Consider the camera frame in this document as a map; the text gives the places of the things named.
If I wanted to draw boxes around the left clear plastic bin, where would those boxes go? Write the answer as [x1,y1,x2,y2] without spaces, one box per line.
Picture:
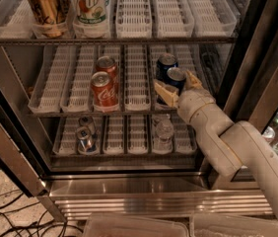
[82,213,189,237]

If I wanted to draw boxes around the black floor cables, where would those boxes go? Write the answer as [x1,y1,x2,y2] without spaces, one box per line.
[0,167,84,237]

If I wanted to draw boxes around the front red Coca-Cola can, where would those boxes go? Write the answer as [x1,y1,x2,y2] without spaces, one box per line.
[91,71,117,108]

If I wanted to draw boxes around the bottom wire fridge shelf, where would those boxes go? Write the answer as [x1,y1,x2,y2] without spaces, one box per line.
[51,152,197,160]

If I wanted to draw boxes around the steel fridge door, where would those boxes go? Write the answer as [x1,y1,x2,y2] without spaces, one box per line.
[0,59,48,198]

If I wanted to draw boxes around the white green 7UP can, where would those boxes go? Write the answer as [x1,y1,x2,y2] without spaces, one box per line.
[73,0,106,25]

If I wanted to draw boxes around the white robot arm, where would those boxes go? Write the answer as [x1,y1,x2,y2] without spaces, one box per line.
[154,71,278,219]

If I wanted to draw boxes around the clear plastic water bottle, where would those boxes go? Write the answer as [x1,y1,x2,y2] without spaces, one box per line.
[153,118,174,154]

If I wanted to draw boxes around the top wire fridge shelf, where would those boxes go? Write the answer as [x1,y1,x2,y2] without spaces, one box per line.
[0,37,237,46]

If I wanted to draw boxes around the blue pepsi can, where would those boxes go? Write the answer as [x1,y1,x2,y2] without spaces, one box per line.
[156,53,178,81]
[165,67,186,93]

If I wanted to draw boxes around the middle wire fridge shelf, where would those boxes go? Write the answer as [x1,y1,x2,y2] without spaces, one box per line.
[28,109,177,118]

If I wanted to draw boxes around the gold brown soda can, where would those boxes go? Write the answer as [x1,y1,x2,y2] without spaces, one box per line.
[28,0,66,38]

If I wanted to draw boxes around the front silver blue can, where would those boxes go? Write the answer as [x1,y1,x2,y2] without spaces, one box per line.
[76,126,96,154]

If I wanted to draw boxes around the red can behind glass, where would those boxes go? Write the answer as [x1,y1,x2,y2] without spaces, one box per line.
[262,126,275,143]

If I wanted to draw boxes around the rear red Coca-Cola can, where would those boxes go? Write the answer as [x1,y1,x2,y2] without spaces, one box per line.
[96,55,118,83]

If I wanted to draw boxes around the right clear plastic bin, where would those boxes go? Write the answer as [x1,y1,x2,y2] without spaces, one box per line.
[190,213,278,237]

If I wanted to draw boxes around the silver blue can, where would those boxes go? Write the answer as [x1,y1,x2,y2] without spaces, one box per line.
[79,116,96,134]
[76,126,96,154]

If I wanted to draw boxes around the rear silver blue can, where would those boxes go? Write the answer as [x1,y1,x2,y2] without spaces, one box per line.
[79,116,96,134]

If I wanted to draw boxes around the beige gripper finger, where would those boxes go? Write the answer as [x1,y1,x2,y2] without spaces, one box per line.
[154,79,178,108]
[185,70,203,90]

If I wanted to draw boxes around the clear plastic bin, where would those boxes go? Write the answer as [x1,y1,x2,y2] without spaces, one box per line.
[190,213,278,237]
[82,213,189,237]

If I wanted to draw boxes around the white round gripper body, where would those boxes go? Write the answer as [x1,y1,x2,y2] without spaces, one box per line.
[177,89,216,124]

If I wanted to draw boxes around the wire fridge shelf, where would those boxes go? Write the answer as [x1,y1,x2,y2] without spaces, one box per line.
[51,152,197,160]
[28,109,177,118]
[0,37,237,46]

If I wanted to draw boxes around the red coca-cola can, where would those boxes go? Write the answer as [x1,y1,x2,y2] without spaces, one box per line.
[96,55,118,83]
[91,71,117,108]

